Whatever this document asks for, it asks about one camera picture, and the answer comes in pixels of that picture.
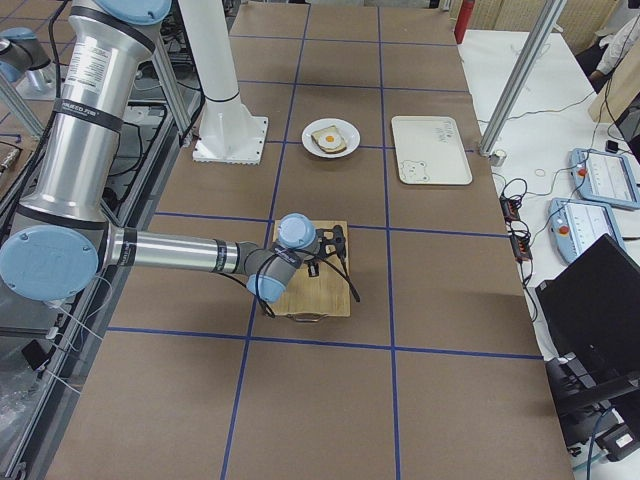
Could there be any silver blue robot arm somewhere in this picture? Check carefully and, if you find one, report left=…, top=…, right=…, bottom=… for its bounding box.
left=1, top=1, right=320, bottom=303
left=1, top=27, right=52, bottom=83

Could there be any fried egg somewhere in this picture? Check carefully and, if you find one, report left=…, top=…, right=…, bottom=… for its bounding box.
left=317, top=133, right=343, bottom=150

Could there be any far teach pendant tablet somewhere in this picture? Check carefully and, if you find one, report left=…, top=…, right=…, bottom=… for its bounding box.
left=569, top=148, right=639, bottom=210

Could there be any aluminium frame post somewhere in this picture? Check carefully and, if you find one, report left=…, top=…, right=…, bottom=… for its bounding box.
left=478, top=0, right=567, bottom=157

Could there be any cream bear tray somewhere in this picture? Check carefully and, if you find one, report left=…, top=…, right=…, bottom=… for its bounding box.
left=391, top=116, right=473, bottom=186

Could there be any white round plate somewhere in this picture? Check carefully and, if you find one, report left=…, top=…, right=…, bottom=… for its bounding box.
left=302, top=118, right=361, bottom=159

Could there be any wooden cutting board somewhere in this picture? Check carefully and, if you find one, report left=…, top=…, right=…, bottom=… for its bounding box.
left=271, top=220, right=351, bottom=322

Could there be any black orange usb hub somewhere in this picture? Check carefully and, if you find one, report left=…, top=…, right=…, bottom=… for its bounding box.
left=500, top=197, right=520, bottom=223

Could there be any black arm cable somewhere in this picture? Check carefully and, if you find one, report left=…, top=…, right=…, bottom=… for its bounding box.
left=245, top=242, right=362, bottom=319

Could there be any small black device on table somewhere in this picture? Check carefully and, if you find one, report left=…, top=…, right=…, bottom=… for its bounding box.
left=605, top=140, right=618, bottom=153

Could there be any red cylinder bottle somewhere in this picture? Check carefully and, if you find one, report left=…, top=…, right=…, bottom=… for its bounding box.
left=454, top=0, right=475, bottom=45

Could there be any bottom bread slice on plate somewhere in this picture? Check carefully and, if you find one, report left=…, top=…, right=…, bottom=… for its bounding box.
left=311, top=125, right=347, bottom=154

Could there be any near teach pendant tablet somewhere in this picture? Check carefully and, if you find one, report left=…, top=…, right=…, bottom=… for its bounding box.
left=549, top=198, right=625, bottom=264

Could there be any small metal cylinder weight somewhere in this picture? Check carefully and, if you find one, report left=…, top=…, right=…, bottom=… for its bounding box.
left=489, top=149, right=507, bottom=168

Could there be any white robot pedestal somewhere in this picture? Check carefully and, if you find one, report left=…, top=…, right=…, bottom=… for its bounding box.
left=179, top=0, right=268, bottom=165

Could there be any black laptop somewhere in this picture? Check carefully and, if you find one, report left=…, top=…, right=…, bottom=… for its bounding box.
left=536, top=234, right=639, bottom=380

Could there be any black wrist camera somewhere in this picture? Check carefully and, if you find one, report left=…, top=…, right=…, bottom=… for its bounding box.
left=316, top=224, right=347, bottom=262

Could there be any teach pendant tablet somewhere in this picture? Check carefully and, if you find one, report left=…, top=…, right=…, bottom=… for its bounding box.
left=569, top=148, right=639, bottom=210
left=549, top=198, right=625, bottom=264

